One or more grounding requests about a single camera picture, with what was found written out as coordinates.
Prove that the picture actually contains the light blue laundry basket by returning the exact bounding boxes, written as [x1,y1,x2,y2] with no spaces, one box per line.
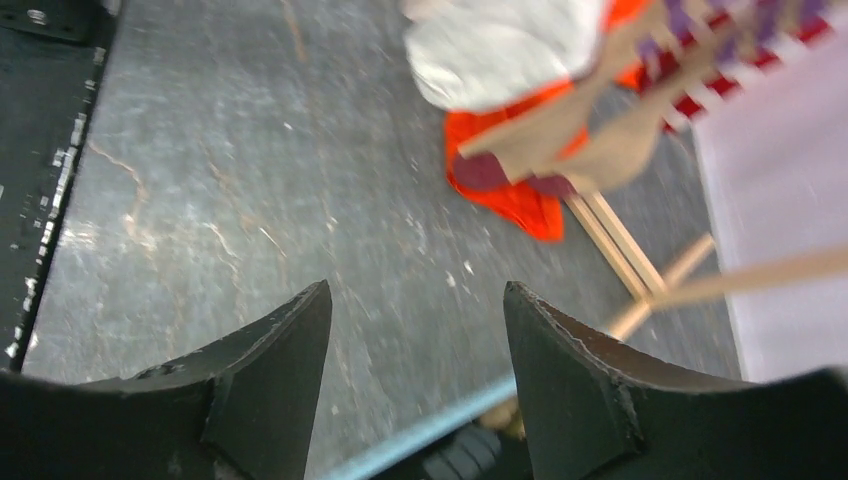
[323,374,516,480]

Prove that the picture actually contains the wooden drying rack frame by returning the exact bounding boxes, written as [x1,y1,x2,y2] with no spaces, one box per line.
[563,188,848,342]

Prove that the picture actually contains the orange cloth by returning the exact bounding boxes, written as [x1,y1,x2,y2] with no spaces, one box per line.
[443,0,647,244]

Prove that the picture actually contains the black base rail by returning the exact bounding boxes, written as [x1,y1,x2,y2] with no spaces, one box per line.
[1,1,126,372]

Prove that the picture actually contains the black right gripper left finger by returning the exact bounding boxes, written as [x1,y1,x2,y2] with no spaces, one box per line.
[1,281,332,479]

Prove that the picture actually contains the tan sock maroon toe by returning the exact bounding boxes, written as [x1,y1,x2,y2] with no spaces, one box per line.
[451,26,730,197]

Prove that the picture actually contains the purple tan striped sock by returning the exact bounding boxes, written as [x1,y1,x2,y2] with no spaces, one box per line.
[639,1,847,81]

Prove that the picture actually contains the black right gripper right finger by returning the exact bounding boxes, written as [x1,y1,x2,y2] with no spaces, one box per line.
[503,281,847,479]

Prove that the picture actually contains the red white striped sock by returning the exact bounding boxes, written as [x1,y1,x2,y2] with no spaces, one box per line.
[663,8,847,133]

